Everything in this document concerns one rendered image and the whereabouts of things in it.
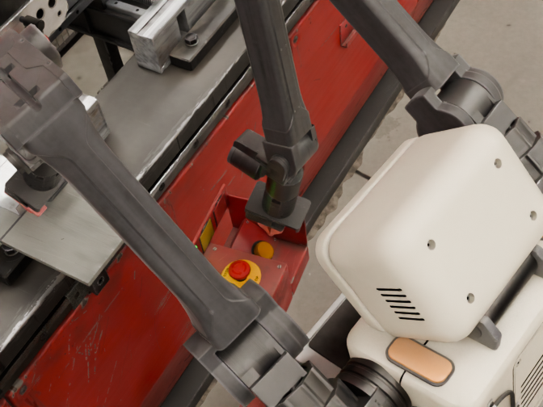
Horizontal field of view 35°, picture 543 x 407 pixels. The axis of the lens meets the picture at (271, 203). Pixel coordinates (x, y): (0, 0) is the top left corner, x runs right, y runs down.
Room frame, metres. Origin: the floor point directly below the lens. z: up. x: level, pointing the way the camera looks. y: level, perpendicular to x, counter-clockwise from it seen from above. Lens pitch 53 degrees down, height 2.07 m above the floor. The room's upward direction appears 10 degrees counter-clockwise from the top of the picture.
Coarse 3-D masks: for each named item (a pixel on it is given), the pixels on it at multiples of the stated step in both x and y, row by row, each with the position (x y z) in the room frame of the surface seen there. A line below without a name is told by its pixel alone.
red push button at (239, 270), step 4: (240, 260) 0.85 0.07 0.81; (232, 264) 0.85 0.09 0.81; (236, 264) 0.84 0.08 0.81; (240, 264) 0.84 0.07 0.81; (244, 264) 0.84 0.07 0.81; (248, 264) 0.84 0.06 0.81; (232, 268) 0.84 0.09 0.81; (236, 268) 0.84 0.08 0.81; (240, 268) 0.83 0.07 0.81; (244, 268) 0.83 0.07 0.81; (248, 268) 0.83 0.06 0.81; (232, 272) 0.83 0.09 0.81; (236, 272) 0.83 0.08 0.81; (240, 272) 0.83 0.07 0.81; (244, 272) 0.83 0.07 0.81; (248, 272) 0.83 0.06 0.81; (232, 276) 0.82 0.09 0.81; (236, 276) 0.82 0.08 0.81; (240, 276) 0.82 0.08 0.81; (244, 276) 0.82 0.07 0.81; (240, 280) 0.83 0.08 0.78
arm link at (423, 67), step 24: (336, 0) 0.85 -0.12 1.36; (360, 0) 0.82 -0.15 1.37; (384, 0) 0.83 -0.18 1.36; (360, 24) 0.82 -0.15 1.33; (384, 24) 0.80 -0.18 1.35; (408, 24) 0.80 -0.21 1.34; (384, 48) 0.79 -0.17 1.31; (408, 48) 0.78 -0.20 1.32; (432, 48) 0.78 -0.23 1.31; (408, 72) 0.76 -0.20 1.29; (432, 72) 0.75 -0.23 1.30; (456, 72) 0.77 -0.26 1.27; (480, 72) 0.77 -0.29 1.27; (408, 96) 0.75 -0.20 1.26; (432, 96) 0.72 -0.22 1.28; (432, 120) 0.71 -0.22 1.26; (456, 120) 0.69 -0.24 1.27
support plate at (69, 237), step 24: (72, 192) 0.91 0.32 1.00; (0, 216) 0.89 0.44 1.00; (24, 216) 0.88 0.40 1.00; (48, 216) 0.87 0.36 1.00; (72, 216) 0.86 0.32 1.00; (96, 216) 0.85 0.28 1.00; (24, 240) 0.83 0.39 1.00; (48, 240) 0.82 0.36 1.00; (72, 240) 0.81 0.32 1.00; (96, 240) 0.81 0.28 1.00; (120, 240) 0.80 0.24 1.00; (48, 264) 0.78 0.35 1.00; (72, 264) 0.77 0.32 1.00; (96, 264) 0.76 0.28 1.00
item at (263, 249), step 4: (260, 244) 0.93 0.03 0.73; (264, 244) 0.93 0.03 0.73; (268, 244) 0.93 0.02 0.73; (256, 248) 0.92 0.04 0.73; (260, 248) 0.92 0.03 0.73; (264, 248) 0.92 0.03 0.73; (268, 248) 0.93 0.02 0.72; (272, 248) 0.93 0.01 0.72; (256, 252) 0.92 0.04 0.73; (260, 252) 0.92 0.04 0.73; (264, 252) 0.92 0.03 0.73; (268, 252) 0.92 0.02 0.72; (272, 252) 0.92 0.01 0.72; (260, 256) 0.91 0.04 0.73; (264, 256) 0.91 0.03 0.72; (268, 256) 0.91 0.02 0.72; (272, 256) 0.91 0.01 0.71
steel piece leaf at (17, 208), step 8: (0, 168) 0.99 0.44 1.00; (8, 168) 0.99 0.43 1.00; (0, 176) 0.97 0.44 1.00; (8, 176) 0.97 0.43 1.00; (0, 184) 0.95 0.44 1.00; (0, 192) 0.94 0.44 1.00; (0, 200) 0.92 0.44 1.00; (8, 200) 0.91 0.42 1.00; (8, 208) 0.90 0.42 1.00; (16, 208) 0.88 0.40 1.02
